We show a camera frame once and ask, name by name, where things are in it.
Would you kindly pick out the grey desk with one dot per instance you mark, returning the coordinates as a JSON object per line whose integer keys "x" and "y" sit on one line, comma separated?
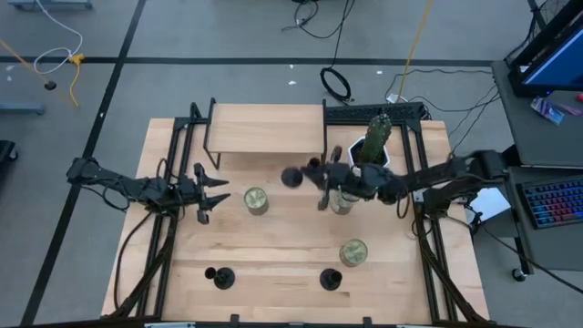
{"x": 546, "y": 141}

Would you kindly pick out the colourful foil packet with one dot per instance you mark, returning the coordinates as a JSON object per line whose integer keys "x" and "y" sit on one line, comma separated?
{"x": 546, "y": 109}

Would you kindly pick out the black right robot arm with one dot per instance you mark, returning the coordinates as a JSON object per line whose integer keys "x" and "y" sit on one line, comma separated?
{"x": 437, "y": 177}

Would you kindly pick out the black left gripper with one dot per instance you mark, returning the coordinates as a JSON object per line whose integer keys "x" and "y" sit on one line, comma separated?
{"x": 191, "y": 193}

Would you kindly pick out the black perforated frame panel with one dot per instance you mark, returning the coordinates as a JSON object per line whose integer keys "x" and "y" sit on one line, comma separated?
{"x": 364, "y": 113}

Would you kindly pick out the black caster wheel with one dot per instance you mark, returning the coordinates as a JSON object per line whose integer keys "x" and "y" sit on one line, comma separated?
{"x": 518, "y": 274}

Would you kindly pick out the black candle stick holder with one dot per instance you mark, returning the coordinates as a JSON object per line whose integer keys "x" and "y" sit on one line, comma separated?
{"x": 291, "y": 177}
{"x": 330, "y": 279}
{"x": 223, "y": 278}

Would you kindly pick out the white power adapter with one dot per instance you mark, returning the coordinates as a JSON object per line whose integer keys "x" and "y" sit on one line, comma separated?
{"x": 395, "y": 98}

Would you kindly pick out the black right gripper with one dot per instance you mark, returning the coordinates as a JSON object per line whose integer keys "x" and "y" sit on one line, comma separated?
{"x": 341, "y": 178}

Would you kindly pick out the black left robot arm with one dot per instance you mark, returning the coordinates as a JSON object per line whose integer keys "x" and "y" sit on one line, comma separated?
{"x": 114, "y": 178}

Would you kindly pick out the black aluminium frame rails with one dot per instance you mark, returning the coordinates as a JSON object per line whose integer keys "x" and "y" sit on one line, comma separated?
{"x": 437, "y": 264}
{"x": 166, "y": 255}

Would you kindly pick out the cactus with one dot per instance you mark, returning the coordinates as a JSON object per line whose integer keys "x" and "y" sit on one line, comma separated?
{"x": 375, "y": 136}

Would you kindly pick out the backlit rainbow keyboard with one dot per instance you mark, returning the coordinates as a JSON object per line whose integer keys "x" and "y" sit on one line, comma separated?
{"x": 553, "y": 202}

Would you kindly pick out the grey furniture foot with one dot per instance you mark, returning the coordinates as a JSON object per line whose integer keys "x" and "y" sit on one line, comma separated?
{"x": 50, "y": 4}
{"x": 23, "y": 108}

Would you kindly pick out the yellow rod with black tip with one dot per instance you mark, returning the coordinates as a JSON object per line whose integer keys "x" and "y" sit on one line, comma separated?
{"x": 27, "y": 63}

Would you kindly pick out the white paper sheet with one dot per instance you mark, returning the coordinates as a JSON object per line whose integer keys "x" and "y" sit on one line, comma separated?
{"x": 491, "y": 202}

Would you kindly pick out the glass jar candle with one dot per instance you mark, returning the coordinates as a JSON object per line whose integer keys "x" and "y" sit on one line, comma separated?
{"x": 340, "y": 205}
{"x": 256, "y": 200}

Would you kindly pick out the wooden shelf riser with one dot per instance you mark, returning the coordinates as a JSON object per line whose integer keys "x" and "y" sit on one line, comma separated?
{"x": 264, "y": 127}

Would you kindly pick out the black computer monitor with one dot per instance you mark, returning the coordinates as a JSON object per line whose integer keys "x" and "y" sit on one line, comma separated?
{"x": 560, "y": 64}

